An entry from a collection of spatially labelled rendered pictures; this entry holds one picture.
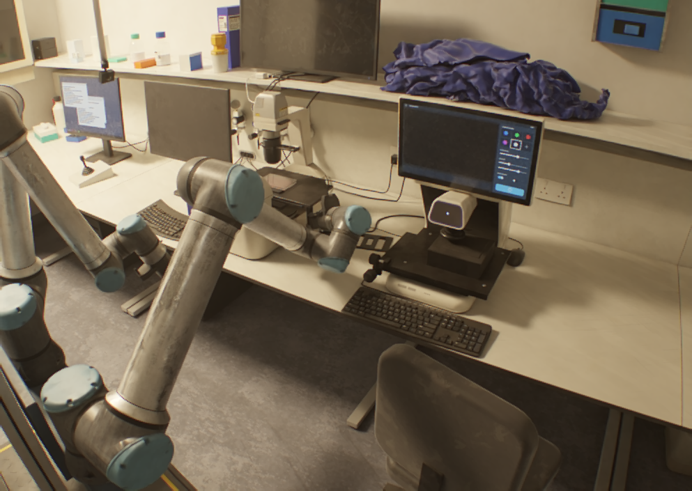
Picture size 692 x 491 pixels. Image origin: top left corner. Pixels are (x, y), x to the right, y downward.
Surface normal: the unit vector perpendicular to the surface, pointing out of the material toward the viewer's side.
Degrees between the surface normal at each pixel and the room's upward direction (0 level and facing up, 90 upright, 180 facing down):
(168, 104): 86
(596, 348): 0
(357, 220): 61
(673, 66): 90
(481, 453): 90
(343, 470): 0
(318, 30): 86
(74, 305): 0
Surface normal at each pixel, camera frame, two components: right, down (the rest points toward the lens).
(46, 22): 0.86, 0.25
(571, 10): -0.50, 0.42
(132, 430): 0.37, 0.02
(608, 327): 0.00, -0.88
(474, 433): -0.71, 0.34
